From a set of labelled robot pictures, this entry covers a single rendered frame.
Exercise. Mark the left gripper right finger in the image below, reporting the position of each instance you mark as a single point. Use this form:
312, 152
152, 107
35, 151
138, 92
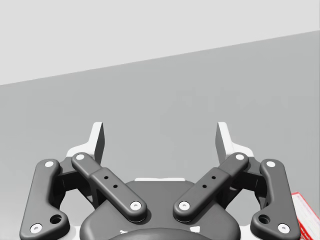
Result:
277, 190

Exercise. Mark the red carton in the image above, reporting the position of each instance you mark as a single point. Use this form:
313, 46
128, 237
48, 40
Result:
308, 216

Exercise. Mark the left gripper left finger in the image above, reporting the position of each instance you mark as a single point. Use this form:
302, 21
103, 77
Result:
40, 195

